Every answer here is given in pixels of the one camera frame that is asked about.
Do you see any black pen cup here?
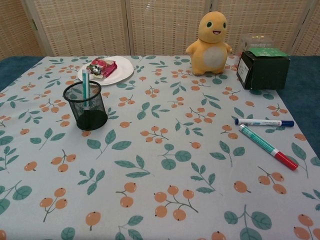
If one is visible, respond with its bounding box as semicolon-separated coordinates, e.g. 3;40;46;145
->
62;80;109;131

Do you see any teal marker red cap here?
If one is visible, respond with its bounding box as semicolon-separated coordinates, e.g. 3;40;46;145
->
238;124;300;172

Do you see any teal marker white cap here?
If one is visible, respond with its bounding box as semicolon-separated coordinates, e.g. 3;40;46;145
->
81;69;91;108

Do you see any white marker blue cap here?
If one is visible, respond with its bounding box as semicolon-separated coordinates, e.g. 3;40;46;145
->
234;117;295;127

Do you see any floral fruit print tablecloth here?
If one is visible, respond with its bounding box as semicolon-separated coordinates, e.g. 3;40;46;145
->
0;55;320;240

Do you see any white paper plate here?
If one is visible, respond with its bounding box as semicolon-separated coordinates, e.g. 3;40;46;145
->
77;55;135;87

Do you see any red snack packet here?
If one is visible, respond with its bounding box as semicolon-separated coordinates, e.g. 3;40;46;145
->
86;58;118;78

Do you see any yellow plush dinosaur toy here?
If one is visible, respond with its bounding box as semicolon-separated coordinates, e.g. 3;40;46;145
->
185;11;233;76

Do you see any black cardboard box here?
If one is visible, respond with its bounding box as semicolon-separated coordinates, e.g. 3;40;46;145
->
236;49;291;90

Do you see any woven folding screen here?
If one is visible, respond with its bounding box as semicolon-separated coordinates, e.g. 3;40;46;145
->
0;0;320;57

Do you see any clear plastic box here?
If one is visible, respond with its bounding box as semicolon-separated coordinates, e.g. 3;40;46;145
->
240;33;275;55

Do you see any green tea packet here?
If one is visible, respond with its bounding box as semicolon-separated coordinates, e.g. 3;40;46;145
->
247;47;290;58

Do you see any blue table cover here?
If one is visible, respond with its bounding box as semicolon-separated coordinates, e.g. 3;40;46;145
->
0;54;320;161

